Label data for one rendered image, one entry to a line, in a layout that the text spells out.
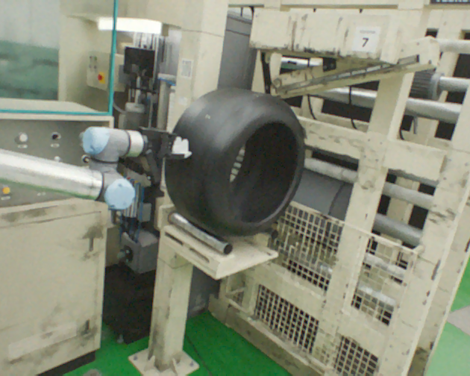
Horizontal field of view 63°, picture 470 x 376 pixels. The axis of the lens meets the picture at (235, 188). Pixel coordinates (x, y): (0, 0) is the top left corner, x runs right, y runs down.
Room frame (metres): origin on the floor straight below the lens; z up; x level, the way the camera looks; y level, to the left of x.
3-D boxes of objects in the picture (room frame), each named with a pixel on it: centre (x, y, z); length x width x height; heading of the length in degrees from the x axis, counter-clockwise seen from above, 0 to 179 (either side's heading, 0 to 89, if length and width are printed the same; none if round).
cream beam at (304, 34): (1.67, -0.27, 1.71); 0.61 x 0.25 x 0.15; 48
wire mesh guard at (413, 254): (1.62, -0.37, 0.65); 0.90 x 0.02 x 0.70; 48
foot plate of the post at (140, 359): (1.69, 0.23, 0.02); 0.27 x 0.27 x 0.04; 48
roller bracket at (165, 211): (1.65, 0.16, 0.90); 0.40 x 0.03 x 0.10; 138
